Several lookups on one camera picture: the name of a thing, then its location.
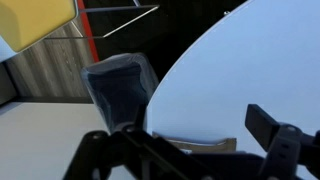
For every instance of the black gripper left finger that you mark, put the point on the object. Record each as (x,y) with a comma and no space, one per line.
(100,156)

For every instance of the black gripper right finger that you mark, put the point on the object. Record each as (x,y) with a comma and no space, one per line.
(283,150)

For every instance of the brown blue pasta packet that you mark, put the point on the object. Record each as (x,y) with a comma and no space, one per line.
(226,145)

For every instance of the red edge strip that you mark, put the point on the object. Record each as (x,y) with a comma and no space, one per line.
(88,30)

